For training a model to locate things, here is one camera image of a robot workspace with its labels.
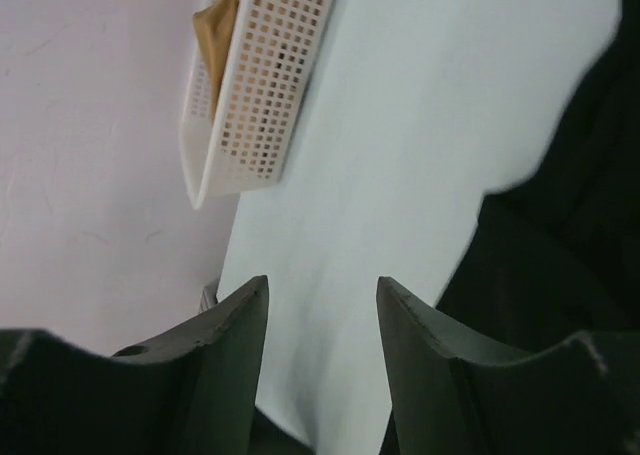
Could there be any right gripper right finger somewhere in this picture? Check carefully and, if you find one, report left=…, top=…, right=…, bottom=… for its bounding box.
left=376, top=277, right=639, bottom=454

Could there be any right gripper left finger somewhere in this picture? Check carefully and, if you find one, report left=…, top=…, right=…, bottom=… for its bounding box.
left=1, top=276, right=269, bottom=454

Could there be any black tank top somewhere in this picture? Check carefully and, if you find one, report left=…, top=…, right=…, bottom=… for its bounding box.
left=258, top=0, right=639, bottom=454

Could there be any brown tank top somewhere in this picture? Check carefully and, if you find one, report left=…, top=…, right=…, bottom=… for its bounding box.
left=192, top=0, right=240, bottom=122

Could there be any white plastic basket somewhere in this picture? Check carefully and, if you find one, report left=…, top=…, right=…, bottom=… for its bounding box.
left=179, top=0, right=334, bottom=209

